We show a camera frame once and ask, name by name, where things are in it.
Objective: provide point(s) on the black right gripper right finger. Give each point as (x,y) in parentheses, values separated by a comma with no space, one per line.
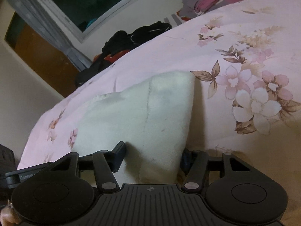
(194,166)

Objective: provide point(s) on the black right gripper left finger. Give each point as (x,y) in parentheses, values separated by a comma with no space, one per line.
(106,163)

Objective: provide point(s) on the white knitted small garment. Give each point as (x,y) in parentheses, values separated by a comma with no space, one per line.
(152,118)

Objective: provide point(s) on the pile of black clothes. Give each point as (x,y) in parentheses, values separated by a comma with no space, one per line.
(118,45)

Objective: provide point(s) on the person's hand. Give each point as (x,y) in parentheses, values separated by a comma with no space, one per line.
(9,216)

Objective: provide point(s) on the brown wooden door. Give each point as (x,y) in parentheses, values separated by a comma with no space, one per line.
(48,62)

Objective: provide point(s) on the pink floral bed quilt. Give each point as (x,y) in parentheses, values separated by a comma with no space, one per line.
(245,58)

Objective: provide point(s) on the striped bed sheet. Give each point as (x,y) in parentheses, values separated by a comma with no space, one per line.
(174,20)

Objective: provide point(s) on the grey left curtain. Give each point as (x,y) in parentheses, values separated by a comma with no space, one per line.
(40,21)

